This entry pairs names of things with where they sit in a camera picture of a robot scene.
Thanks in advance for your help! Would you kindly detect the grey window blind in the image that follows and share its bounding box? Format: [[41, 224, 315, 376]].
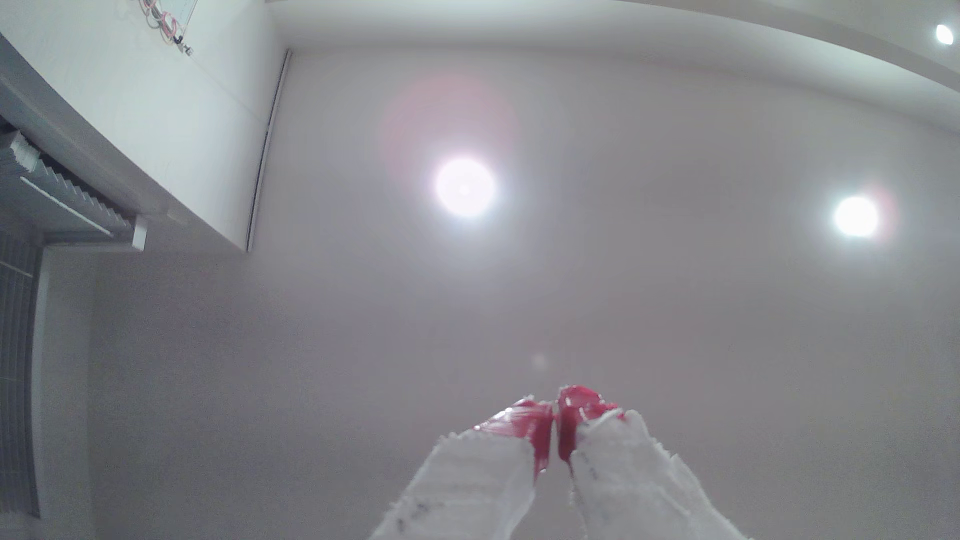
[[0, 127, 148, 519]]

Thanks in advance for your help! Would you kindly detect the red wire bundle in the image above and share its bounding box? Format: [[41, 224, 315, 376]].
[[138, 0, 195, 57]]

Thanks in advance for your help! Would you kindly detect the large round ceiling light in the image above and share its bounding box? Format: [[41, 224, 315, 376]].
[[433, 156, 498, 220], [832, 195, 882, 240]]

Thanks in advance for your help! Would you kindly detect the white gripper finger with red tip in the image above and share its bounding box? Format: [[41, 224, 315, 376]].
[[556, 385, 753, 540], [367, 396, 555, 540]]

